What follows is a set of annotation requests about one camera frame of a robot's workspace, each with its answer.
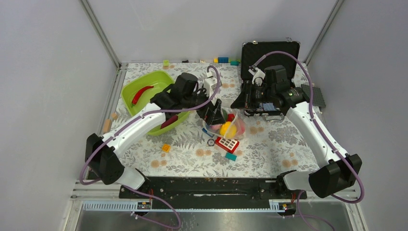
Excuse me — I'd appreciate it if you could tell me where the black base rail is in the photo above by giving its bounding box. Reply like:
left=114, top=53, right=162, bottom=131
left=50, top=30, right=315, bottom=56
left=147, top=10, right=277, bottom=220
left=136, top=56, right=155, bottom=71
left=118, top=176, right=308, bottom=210

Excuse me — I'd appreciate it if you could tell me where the teal toy block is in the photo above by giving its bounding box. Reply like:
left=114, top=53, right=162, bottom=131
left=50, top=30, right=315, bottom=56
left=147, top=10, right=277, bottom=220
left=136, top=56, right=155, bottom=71
left=225, top=153, right=237, bottom=161

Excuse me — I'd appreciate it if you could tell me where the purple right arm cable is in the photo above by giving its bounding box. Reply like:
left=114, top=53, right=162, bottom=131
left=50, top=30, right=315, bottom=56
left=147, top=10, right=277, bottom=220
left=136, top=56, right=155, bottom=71
left=249, top=51, right=365, bottom=231

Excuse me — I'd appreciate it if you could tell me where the red toy chili pepper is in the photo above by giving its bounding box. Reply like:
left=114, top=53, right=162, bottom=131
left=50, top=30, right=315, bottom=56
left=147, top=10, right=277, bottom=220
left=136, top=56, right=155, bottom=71
left=131, top=86, right=154, bottom=106

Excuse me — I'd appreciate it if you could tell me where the clear zip top bag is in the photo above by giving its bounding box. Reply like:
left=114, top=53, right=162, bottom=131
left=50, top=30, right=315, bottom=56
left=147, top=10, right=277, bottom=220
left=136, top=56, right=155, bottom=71
left=203, top=99, right=246, bottom=140

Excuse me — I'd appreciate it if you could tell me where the green plastic tub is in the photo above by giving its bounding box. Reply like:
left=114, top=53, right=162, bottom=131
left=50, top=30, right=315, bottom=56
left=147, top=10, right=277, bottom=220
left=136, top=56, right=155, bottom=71
left=121, top=71, right=175, bottom=116

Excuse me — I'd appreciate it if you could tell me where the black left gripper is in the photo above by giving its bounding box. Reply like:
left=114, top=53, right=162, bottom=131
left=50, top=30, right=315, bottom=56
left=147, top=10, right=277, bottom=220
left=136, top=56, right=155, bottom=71
left=182, top=85, right=226, bottom=125

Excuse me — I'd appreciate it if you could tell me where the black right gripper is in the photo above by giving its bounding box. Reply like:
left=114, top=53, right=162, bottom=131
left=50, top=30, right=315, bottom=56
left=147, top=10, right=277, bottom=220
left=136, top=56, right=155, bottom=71
left=230, top=80, right=275, bottom=110

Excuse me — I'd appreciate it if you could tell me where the yellow toy pear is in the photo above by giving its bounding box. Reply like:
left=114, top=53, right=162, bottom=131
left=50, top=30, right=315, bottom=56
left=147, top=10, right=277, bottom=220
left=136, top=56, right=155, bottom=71
left=219, top=121, right=237, bottom=139

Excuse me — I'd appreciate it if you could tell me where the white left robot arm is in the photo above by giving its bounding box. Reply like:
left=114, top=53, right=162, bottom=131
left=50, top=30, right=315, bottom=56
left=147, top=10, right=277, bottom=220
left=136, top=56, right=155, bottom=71
left=85, top=71, right=225, bottom=198

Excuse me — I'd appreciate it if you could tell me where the blue yellow block row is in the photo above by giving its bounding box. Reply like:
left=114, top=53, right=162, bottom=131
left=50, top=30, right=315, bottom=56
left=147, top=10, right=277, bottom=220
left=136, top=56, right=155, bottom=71
left=213, top=57, right=240, bottom=66

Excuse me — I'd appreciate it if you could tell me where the red toy calculator block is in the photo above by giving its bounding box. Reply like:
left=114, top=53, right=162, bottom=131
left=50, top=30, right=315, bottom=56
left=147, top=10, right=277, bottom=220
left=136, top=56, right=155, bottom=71
left=215, top=137, right=240, bottom=154

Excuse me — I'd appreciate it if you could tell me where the floral table mat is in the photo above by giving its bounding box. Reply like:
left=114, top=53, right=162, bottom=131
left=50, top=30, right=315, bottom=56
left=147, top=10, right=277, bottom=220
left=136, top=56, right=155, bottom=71
left=120, top=63, right=319, bottom=178

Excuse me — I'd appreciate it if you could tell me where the maroon toy sweet potato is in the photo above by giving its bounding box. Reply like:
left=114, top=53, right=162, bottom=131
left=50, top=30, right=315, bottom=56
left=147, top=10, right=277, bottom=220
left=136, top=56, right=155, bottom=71
left=160, top=115, right=178, bottom=129

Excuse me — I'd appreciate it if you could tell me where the pink toy peach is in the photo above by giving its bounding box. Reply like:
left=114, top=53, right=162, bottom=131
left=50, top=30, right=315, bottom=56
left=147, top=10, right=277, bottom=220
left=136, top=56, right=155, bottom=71
left=209, top=124, right=222, bottom=131

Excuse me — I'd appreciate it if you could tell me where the grey building baseplate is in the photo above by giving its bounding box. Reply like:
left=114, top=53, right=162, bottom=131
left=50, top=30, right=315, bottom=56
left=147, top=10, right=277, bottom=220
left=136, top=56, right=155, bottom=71
left=301, top=84, right=326, bottom=108

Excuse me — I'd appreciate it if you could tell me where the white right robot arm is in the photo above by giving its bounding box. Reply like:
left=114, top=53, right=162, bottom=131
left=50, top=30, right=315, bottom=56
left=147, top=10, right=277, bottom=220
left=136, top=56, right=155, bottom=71
left=232, top=65, right=365, bottom=203

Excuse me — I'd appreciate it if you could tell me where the black poker chip case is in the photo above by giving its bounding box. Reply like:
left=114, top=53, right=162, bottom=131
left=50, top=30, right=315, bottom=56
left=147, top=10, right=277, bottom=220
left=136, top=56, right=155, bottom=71
left=241, top=41, right=303, bottom=116

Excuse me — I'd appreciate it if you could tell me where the orange toy block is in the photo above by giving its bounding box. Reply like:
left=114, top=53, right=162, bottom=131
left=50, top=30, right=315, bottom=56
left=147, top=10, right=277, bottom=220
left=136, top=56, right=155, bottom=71
left=162, top=144, right=171, bottom=153

